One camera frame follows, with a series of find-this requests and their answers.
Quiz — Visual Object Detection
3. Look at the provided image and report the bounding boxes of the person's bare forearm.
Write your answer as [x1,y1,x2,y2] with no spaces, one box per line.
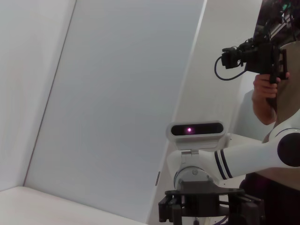
[251,90,278,126]

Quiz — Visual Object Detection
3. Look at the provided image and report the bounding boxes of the dark blue camera cable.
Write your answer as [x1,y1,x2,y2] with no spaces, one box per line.
[214,55,247,81]

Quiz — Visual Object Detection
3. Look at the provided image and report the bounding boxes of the black handheld camera rig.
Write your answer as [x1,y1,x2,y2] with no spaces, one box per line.
[221,38,288,111]

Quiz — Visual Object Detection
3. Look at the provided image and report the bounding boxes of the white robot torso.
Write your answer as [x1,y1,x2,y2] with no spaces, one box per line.
[221,132,265,150]

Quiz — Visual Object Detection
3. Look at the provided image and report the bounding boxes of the person's bare hand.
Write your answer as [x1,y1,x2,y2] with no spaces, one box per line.
[254,72,290,100]

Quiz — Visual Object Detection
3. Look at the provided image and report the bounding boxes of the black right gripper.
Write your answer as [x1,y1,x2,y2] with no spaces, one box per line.
[158,180,264,225]

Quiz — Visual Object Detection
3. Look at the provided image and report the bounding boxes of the dark equipment rack with cables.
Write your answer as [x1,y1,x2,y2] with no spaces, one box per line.
[254,0,300,45]

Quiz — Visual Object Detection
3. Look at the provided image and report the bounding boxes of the person in beige shirt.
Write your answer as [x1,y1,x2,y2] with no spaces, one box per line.
[239,41,300,225]

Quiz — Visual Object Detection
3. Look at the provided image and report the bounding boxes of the white robot head camera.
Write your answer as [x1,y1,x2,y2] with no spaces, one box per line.
[165,120,226,152]

